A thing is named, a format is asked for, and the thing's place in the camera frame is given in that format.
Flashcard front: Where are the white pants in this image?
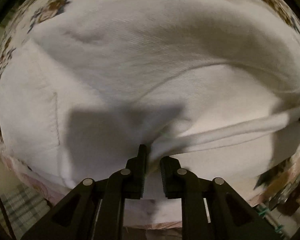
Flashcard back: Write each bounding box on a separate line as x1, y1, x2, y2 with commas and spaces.
0, 0, 300, 228

